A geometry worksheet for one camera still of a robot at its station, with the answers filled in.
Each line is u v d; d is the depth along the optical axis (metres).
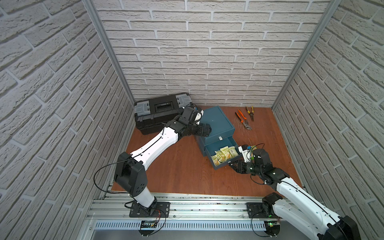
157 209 0.72
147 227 0.71
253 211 0.74
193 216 0.73
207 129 0.73
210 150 0.84
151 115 0.92
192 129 0.68
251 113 1.17
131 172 0.43
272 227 0.70
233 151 0.85
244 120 1.12
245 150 0.74
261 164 0.62
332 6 0.69
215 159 0.81
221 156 0.82
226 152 0.83
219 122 0.83
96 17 0.73
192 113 0.63
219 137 0.80
